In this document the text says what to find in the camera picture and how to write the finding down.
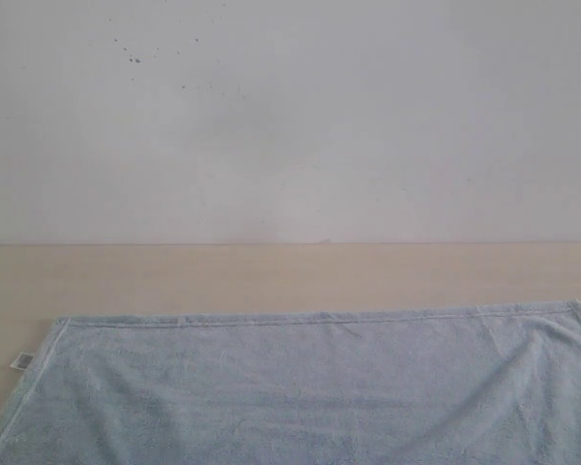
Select light blue terry towel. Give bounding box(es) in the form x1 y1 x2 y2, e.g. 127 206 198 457
0 300 581 464

